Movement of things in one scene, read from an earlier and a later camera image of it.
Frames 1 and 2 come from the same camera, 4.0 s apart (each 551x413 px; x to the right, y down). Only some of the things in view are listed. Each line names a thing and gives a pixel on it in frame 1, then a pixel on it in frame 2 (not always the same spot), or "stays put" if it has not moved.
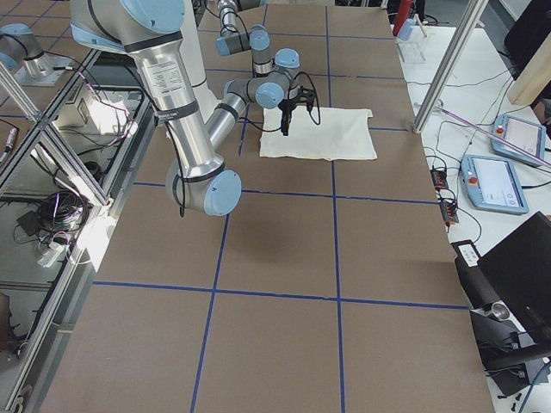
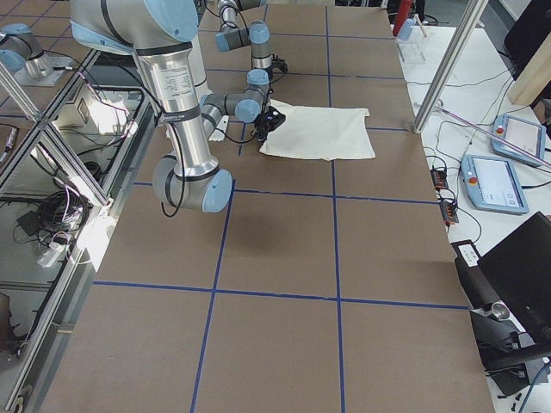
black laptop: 520,266 stays put
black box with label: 479,287 stays put
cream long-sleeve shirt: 319,132 stays put
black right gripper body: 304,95 -> 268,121
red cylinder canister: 403,15 stays put
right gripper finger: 285,120 -> 261,135
